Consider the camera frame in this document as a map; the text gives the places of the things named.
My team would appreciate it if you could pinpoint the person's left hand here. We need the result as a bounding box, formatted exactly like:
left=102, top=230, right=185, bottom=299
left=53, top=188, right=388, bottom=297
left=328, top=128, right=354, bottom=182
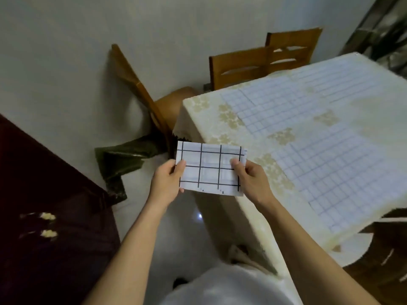
left=148, top=159, right=187, bottom=209

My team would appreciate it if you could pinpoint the person's right hand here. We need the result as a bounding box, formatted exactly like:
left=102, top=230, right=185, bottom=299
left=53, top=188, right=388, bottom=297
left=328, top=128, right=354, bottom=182
left=229, top=158, right=277, bottom=211

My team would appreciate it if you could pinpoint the earlier checked cloth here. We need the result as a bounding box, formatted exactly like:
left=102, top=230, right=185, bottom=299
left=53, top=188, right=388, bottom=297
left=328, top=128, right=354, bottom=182
left=175, top=140, right=248, bottom=197

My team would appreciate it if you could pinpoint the person's right forearm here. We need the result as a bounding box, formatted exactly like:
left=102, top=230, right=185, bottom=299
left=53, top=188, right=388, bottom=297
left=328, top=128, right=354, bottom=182
left=257, top=198, right=381, bottom=305

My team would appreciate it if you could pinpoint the person's left forearm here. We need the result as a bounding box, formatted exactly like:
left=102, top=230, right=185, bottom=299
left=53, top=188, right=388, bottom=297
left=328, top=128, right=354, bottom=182
left=82, top=200, right=172, bottom=305

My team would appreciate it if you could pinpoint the dark red shelf cabinet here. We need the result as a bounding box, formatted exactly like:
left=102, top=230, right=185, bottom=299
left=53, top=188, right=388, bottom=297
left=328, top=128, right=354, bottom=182
left=0, top=114, right=121, bottom=305

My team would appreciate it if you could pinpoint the table with cream floral tablecloth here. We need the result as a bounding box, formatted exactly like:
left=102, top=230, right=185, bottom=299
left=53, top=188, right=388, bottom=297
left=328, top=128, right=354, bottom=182
left=173, top=52, right=407, bottom=305

